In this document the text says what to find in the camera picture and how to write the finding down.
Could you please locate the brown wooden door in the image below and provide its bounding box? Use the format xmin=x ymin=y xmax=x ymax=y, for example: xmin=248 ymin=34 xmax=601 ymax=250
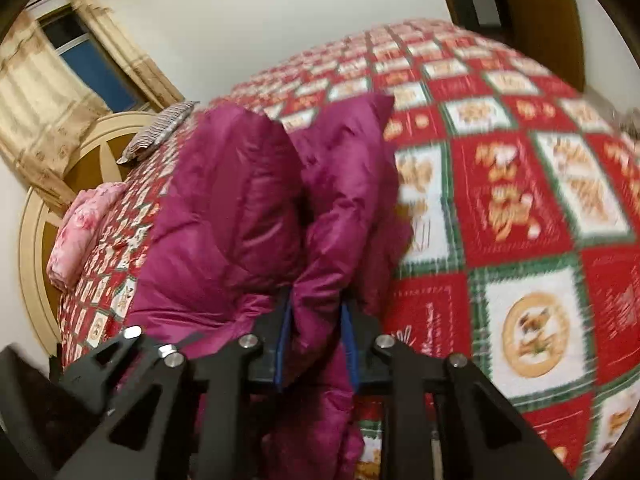
xmin=500 ymin=0 xmax=586 ymax=93

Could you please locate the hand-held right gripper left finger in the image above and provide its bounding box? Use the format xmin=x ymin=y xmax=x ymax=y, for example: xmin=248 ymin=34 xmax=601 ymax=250
xmin=52 ymin=296 xmax=294 ymax=480

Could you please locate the cream wooden headboard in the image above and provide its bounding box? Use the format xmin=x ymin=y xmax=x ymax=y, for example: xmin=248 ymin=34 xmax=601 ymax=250
xmin=19 ymin=110 xmax=161 ymax=356

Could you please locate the striped pillow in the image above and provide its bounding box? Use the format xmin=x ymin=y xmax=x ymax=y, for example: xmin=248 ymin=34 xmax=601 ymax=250
xmin=116 ymin=101 xmax=201 ymax=165

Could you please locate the window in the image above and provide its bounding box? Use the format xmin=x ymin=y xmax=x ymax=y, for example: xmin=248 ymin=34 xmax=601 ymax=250
xmin=37 ymin=5 xmax=143 ymax=113

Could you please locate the pink folded blanket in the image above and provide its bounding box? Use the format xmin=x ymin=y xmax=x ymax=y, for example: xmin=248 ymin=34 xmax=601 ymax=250
xmin=46 ymin=182 xmax=128 ymax=291

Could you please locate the magenta down jacket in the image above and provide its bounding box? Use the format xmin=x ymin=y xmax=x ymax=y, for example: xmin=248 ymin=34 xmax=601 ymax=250
xmin=120 ymin=92 xmax=416 ymax=480

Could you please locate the red printed bedspread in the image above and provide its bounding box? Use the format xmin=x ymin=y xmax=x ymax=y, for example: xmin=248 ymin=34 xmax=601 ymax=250
xmin=55 ymin=17 xmax=640 ymax=480

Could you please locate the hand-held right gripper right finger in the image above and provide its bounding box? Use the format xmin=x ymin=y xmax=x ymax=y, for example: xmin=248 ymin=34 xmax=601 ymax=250
xmin=340 ymin=300 xmax=573 ymax=480

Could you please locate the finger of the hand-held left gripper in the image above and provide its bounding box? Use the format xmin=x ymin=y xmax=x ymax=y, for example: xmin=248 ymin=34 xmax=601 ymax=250
xmin=57 ymin=325 xmax=173 ymax=413

